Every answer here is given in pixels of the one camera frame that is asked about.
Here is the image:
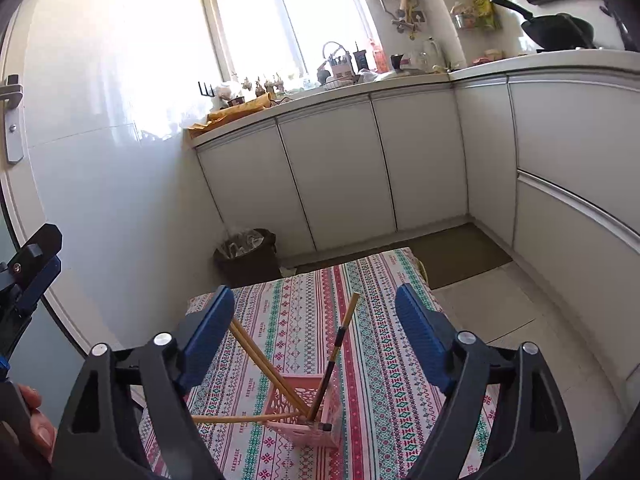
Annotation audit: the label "dark trash bin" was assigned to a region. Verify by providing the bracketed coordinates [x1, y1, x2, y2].
[214, 228, 282, 288]

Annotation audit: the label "kitchen window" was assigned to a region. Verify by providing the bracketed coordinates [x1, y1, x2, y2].
[203, 0, 378, 88]

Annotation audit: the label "patterned handmade tablecloth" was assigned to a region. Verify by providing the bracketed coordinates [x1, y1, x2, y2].
[186, 248, 444, 479]

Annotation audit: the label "red bottle on counter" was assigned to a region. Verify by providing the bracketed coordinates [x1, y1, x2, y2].
[371, 41, 388, 74]

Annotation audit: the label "pink plastic lattice basket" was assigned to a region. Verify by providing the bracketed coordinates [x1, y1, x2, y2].
[263, 372, 346, 451]

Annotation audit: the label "silver door handle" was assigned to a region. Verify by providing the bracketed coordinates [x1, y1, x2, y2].
[0, 74, 24, 165]

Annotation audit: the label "dark floor mat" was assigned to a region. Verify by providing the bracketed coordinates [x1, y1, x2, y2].
[295, 222, 512, 289]

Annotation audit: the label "person's left hand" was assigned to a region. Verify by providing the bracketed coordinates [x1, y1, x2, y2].
[1, 382, 56, 462]

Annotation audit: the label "black wok pan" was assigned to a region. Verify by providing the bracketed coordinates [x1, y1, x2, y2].
[489, 0, 594, 51]

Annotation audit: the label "black gold-banded chopstick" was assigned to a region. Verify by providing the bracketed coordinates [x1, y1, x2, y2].
[307, 325, 347, 422]

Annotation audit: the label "white electric kettle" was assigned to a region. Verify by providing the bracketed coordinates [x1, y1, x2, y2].
[423, 37, 447, 73]

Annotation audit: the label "white base cabinets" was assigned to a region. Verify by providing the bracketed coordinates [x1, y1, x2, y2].
[194, 70, 639, 384]

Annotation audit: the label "light wooden chopstick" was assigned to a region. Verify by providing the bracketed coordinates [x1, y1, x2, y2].
[192, 412, 299, 425]

